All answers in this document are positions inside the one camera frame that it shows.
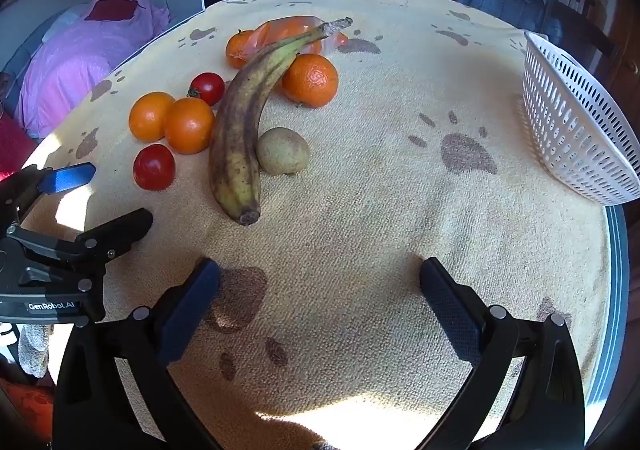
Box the brown kiwi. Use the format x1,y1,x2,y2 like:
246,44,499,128
256,127,311,177

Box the spotted yellow banana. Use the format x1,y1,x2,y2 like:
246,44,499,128
208,18,354,227

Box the red tomato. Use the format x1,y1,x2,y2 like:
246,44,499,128
132,144,177,191
187,72,226,106

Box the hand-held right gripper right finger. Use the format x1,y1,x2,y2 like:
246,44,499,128
410,257,587,450

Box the large dimpled orange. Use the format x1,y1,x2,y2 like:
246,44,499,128
281,53,340,109

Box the smooth orange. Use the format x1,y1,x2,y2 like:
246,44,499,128
128,92,176,143
164,97,216,155

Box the white plastic basket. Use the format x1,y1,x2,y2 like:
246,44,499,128
521,31,640,207

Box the pink bedding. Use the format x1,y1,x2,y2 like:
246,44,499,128
15,0,171,138

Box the small orange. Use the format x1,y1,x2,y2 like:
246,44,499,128
225,30,261,69

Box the red pillow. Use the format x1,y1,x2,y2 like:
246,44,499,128
84,0,141,23

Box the clear plastic bag of oranges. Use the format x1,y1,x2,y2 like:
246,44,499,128
245,16,351,58

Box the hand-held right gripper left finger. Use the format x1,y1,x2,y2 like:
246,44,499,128
52,257,223,450

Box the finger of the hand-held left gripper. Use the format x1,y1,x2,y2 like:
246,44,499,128
0,162,97,227
75,208,154,263

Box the red cloth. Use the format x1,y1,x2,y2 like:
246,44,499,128
0,112,38,181

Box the grey fluffy cloth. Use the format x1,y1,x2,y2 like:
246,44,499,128
17,324,51,378

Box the yellow paw print blanket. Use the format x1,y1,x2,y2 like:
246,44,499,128
20,0,613,450

